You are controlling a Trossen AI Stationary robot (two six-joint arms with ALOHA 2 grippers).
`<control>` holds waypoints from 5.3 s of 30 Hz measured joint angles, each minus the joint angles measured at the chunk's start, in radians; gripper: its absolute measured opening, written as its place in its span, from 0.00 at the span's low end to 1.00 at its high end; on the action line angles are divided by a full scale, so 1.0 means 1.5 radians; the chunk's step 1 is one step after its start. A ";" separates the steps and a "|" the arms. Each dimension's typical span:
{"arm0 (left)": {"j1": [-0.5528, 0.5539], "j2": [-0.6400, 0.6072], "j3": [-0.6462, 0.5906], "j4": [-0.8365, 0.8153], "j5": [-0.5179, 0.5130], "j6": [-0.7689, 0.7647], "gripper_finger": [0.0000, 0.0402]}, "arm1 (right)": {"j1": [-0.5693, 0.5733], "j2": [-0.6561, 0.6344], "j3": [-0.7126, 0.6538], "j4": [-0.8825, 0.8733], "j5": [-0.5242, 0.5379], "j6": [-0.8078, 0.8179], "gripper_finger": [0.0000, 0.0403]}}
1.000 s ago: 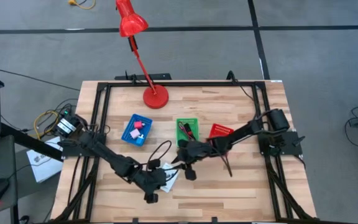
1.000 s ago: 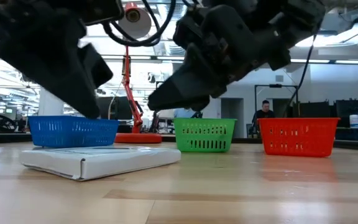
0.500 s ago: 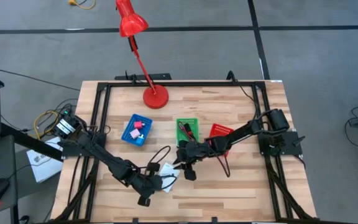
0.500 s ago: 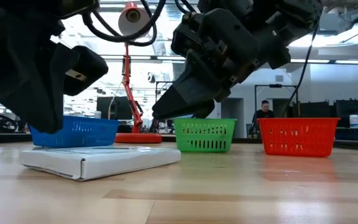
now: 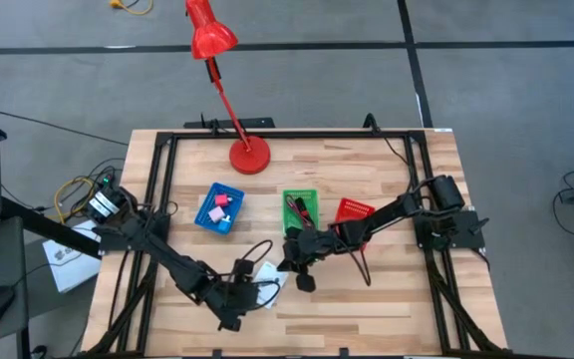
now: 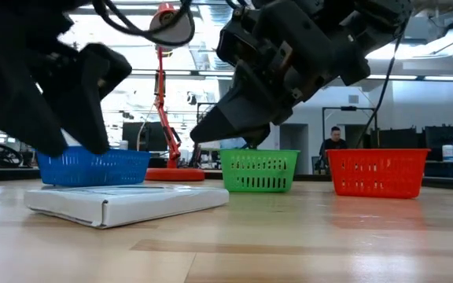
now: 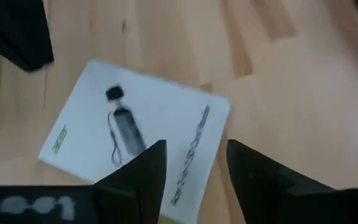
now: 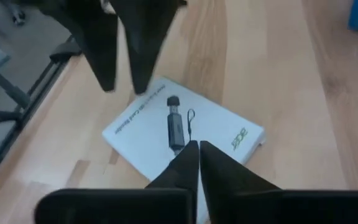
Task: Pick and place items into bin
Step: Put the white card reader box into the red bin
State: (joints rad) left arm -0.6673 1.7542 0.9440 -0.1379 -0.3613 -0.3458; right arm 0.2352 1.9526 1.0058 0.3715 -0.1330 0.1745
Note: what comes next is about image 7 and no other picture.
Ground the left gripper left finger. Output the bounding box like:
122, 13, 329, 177
93, 139, 168, 224

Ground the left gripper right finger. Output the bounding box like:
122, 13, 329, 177
227, 139, 358, 224

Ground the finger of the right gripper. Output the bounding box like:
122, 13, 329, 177
0, 0, 55, 73

